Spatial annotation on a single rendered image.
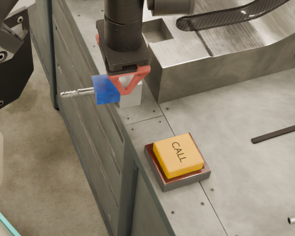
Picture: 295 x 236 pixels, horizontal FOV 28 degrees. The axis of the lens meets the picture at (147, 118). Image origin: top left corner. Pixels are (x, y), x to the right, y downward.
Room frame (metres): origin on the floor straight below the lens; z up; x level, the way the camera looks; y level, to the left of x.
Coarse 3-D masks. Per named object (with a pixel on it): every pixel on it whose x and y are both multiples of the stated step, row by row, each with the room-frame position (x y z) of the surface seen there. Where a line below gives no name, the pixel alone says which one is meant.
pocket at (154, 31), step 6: (144, 24) 0.75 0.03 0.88; (150, 24) 0.76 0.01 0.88; (156, 24) 0.76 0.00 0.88; (162, 24) 0.76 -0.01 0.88; (144, 30) 0.75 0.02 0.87; (150, 30) 0.76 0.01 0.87; (156, 30) 0.76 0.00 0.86; (162, 30) 0.76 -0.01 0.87; (168, 30) 0.74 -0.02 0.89; (144, 36) 0.74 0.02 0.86; (150, 36) 0.75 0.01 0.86; (156, 36) 0.75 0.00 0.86; (162, 36) 0.75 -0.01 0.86; (168, 36) 0.74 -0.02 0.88; (150, 42) 0.73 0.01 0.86; (156, 42) 0.73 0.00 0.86
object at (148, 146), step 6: (192, 138) 0.57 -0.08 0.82; (150, 144) 0.55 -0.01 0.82; (150, 150) 0.54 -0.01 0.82; (198, 150) 0.55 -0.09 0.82; (150, 156) 0.52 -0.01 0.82; (156, 162) 0.51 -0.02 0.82; (204, 162) 0.52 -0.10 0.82; (156, 168) 0.50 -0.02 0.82; (162, 174) 0.49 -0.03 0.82; (186, 174) 0.50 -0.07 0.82; (192, 174) 0.50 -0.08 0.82; (198, 174) 0.50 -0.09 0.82; (162, 180) 0.48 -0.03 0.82; (168, 180) 0.48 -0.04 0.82; (174, 180) 0.49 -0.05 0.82
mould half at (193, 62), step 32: (224, 0) 0.84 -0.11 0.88; (192, 32) 0.74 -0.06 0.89; (224, 32) 0.75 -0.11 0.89; (256, 32) 0.77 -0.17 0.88; (288, 32) 0.76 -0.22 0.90; (160, 64) 0.66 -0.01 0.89; (192, 64) 0.67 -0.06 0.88; (224, 64) 0.70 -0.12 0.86; (256, 64) 0.73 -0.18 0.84; (288, 64) 0.77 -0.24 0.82; (160, 96) 0.65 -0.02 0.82
